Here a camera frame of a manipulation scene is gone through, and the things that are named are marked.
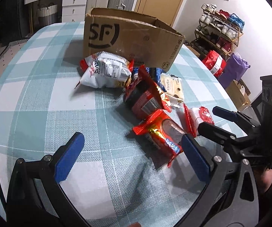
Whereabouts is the grey white laundry basket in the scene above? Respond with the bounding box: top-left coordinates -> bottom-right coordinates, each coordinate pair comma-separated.
37,3 -> 58,27

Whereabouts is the blue Oreo pack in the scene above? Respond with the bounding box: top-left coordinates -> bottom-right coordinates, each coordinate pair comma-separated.
132,67 -> 164,82

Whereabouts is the teal white checkered tablecloth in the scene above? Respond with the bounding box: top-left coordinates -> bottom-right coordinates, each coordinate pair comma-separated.
0,21 -> 248,227

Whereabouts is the silver red snack bag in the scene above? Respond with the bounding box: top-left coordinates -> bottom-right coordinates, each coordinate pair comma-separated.
77,51 -> 134,89

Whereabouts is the wooden shoe rack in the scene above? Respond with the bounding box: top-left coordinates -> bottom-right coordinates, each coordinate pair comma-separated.
190,4 -> 245,60

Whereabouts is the dark red snack bag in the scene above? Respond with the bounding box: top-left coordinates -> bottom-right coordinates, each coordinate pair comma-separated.
124,65 -> 172,120

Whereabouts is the purple fabric bag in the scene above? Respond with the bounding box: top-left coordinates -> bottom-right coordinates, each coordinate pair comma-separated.
218,53 -> 250,89

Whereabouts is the brown SF cardboard box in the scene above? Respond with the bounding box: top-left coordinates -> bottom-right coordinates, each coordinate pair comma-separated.
83,8 -> 185,71

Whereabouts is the red shopping bag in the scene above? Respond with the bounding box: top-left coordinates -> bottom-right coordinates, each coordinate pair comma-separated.
202,50 -> 226,78

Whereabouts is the beige cookie pack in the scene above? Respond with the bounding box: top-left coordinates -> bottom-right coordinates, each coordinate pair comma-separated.
160,73 -> 184,108

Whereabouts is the red orange Oreo pack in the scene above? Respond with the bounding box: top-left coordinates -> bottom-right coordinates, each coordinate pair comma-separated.
132,109 -> 186,168

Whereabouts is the small cardboard box on floor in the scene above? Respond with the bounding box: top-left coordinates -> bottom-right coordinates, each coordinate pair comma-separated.
225,80 -> 251,111

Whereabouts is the white red balloon glue bag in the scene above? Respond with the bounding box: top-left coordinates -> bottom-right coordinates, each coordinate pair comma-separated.
183,103 -> 214,138

